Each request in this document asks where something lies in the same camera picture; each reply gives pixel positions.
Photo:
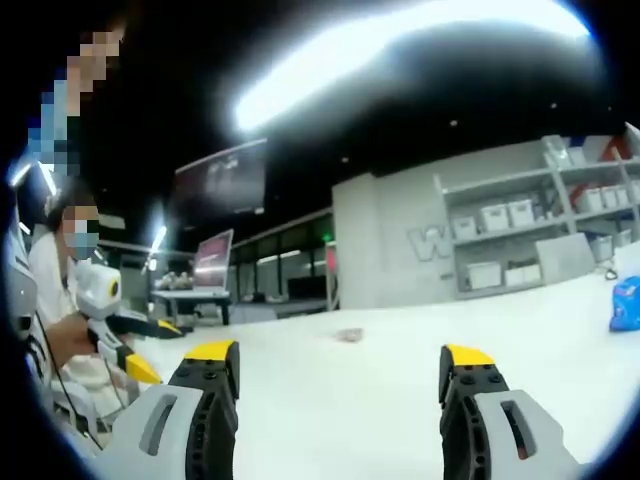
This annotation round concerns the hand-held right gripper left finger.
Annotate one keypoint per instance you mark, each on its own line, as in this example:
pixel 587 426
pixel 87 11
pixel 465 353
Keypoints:
pixel 165 430

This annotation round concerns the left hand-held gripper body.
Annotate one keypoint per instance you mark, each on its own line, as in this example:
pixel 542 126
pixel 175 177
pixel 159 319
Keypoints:
pixel 97 292

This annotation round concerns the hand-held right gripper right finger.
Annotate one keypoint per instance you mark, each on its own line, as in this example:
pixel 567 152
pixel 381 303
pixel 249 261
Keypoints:
pixel 500 430

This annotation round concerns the white bag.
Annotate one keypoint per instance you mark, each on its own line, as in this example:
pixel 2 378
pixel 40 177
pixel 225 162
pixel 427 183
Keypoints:
pixel 629 260

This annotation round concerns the person's left hand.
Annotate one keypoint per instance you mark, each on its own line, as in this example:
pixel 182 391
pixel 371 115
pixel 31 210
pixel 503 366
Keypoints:
pixel 72 340

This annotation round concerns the dark side table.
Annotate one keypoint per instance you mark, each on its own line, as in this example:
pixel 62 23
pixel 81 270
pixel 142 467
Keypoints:
pixel 192 299

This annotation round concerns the pile of small items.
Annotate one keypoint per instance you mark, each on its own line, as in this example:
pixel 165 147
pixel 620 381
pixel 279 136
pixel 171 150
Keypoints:
pixel 175 282

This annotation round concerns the person's striped clothing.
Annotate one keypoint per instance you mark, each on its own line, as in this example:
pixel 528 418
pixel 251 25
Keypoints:
pixel 20 300

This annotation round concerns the ceiling strip light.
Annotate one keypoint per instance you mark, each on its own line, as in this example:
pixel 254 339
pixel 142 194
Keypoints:
pixel 158 238

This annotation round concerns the hanging dark screen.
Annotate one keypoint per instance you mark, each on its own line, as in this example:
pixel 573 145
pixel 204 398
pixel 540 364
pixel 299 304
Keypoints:
pixel 220 180

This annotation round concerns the blue printed packet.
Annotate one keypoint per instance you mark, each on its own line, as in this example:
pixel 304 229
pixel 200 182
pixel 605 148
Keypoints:
pixel 626 305

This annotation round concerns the grey leaning panel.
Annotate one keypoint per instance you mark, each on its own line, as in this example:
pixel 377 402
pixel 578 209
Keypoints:
pixel 565 255

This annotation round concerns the row of white storage boxes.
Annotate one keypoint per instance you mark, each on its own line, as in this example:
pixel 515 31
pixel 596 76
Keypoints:
pixel 520 212

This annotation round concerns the grey shelf unit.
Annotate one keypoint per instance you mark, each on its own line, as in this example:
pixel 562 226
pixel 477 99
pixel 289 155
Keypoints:
pixel 500 187

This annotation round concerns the long ceiling light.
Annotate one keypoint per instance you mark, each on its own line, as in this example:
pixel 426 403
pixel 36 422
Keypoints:
pixel 350 60

